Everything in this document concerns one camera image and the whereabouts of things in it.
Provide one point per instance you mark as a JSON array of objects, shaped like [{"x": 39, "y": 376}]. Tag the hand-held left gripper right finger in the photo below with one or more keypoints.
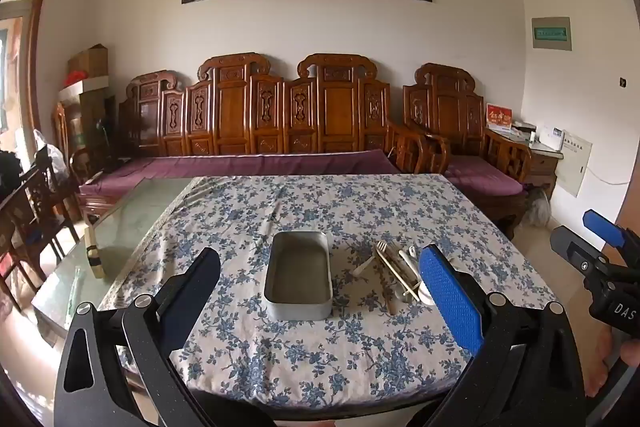
[{"x": 450, "y": 302}]

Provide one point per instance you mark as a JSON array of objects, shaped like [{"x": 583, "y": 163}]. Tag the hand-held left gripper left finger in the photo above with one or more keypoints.
[{"x": 192, "y": 297}]

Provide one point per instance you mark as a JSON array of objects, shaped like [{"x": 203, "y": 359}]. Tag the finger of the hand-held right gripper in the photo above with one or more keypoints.
[
  {"x": 570, "y": 244},
  {"x": 602, "y": 223}
]

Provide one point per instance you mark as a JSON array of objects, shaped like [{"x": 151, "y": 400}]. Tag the white plastic spoon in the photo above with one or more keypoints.
[{"x": 425, "y": 292}]

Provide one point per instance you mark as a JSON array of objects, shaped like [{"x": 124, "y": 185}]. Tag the rectangular metal tin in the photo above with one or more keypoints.
[{"x": 297, "y": 277}]

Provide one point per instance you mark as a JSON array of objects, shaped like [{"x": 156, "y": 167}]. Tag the person's right hand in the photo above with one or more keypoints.
[{"x": 597, "y": 367}]

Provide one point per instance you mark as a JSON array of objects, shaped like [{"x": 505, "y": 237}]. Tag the grey fluffy duster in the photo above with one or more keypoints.
[{"x": 540, "y": 207}]

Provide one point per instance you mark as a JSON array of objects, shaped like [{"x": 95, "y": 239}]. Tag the wooden side table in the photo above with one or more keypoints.
[{"x": 542, "y": 164}]

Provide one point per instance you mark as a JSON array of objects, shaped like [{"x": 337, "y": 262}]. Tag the white desk phone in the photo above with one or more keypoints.
[{"x": 550, "y": 138}]

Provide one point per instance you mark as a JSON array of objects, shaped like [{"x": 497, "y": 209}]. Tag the wooden block with black band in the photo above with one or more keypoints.
[{"x": 94, "y": 252}]

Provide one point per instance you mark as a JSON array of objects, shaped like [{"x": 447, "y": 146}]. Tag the purple armchair cushion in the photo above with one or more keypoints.
[{"x": 482, "y": 177}]

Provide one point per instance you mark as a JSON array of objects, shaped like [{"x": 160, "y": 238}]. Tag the small grey box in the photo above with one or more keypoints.
[{"x": 522, "y": 127}]

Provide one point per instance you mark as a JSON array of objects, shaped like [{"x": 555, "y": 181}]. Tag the long purple sofa cushion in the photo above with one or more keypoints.
[{"x": 240, "y": 167}]

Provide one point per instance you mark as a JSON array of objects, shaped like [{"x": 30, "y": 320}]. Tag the blue floral tablecloth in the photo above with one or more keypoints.
[{"x": 325, "y": 212}]

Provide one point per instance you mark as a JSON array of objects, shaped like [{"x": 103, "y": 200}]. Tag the dark wooden chair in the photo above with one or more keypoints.
[{"x": 35, "y": 207}]

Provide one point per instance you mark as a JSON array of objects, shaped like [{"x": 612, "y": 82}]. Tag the carved wooden armchair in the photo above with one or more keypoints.
[{"x": 450, "y": 107}]

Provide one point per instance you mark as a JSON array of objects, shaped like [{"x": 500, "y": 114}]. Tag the carved wooden sofa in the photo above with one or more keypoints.
[{"x": 230, "y": 112}]

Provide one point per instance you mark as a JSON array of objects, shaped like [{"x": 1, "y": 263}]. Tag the white plastic bag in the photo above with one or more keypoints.
[{"x": 47, "y": 152}]

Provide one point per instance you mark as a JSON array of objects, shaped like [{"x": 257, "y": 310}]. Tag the flat white box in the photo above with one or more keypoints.
[{"x": 82, "y": 89}]

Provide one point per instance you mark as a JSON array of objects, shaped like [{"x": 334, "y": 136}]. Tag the brown cardboard box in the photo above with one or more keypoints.
[{"x": 90, "y": 62}]

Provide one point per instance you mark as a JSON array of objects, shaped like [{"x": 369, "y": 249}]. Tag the white wall distribution box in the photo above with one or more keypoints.
[{"x": 575, "y": 167}]

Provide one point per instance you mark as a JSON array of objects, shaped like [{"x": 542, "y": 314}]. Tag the green and white wall panel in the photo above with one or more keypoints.
[{"x": 551, "y": 34}]

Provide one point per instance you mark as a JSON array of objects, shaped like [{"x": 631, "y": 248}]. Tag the wooden door frame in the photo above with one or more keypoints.
[{"x": 37, "y": 47}]

